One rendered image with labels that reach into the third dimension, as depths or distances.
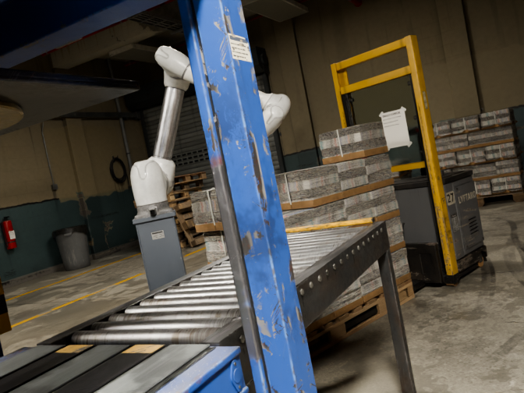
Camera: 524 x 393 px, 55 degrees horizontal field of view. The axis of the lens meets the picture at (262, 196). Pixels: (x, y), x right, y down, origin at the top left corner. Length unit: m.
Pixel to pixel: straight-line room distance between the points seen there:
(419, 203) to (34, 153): 7.66
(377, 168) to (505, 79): 5.99
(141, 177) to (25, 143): 7.72
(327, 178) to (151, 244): 1.23
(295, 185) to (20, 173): 7.40
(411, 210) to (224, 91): 3.43
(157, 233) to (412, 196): 2.29
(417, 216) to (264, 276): 3.37
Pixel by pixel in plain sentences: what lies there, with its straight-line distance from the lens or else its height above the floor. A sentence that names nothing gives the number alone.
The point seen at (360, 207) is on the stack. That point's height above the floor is 0.75.
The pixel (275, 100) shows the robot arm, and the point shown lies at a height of 1.44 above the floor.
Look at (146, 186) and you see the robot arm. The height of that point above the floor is 1.14.
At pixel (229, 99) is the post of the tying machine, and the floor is 1.24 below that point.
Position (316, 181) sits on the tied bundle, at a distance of 3.08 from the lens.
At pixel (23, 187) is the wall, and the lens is 9.93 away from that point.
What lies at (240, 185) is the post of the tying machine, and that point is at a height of 1.10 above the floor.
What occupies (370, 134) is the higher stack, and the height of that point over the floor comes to 1.21.
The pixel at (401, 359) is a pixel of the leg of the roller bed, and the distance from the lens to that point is 2.35.
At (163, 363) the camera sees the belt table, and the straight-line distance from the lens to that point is 1.00.
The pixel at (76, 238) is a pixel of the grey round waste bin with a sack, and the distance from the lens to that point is 9.61.
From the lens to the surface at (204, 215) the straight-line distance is 2.81.
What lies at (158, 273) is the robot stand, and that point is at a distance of 2.50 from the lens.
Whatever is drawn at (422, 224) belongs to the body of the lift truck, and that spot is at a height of 0.45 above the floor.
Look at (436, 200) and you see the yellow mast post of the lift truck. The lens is 3.87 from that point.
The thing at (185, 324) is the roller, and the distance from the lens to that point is 1.24.
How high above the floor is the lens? 1.12
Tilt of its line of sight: 3 degrees down
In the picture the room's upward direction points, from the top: 11 degrees counter-clockwise
